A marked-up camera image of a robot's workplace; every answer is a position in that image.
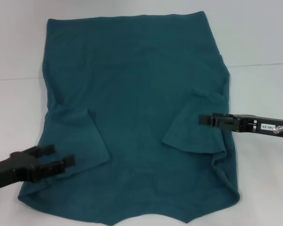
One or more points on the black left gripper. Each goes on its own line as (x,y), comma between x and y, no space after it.
(11,169)

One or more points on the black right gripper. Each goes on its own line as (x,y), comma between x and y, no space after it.
(254,126)

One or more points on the blue shirt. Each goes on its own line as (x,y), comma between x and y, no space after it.
(136,106)

